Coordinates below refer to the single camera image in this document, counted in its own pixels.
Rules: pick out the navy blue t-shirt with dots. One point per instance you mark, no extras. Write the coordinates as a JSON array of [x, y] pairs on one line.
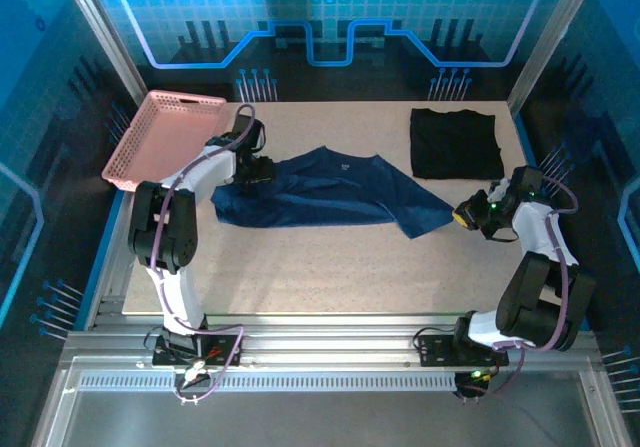
[[325, 192]]

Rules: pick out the pink perforated plastic basket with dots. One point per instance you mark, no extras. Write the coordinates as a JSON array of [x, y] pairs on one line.
[[165, 137]]

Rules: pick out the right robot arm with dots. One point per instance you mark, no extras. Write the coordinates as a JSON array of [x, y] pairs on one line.
[[535, 297]]

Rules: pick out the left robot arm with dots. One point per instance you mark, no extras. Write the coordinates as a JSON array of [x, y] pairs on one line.
[[182, 237]]

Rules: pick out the folded black t-shirt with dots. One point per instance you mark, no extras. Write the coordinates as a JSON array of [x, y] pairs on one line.
[[455, 142]]

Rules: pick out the blue table edge strip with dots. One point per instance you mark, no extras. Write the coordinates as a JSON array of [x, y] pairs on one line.
[[525, 137], [98, 267]]

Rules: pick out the black electronics module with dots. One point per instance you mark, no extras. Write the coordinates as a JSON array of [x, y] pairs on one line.
[[472, 387]]

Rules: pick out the grey metal front platform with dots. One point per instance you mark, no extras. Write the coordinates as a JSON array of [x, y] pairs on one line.
[[325, 422]]

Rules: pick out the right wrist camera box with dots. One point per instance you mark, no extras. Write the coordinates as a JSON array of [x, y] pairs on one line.
[[497, 190]]

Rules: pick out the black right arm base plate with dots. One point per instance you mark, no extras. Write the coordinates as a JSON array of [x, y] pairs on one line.
[[435, 354]]

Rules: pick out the aluminium side rail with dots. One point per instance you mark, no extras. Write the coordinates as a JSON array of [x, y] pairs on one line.
[[117, 267]]

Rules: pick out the aluminium frame post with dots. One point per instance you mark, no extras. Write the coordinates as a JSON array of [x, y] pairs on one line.
[[550, 42], [111, 42]]

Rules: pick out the aluminium front rail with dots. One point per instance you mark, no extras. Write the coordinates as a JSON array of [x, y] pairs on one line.
[[325, 342]]

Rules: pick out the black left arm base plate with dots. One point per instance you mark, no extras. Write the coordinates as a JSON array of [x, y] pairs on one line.
[[165, 358]]

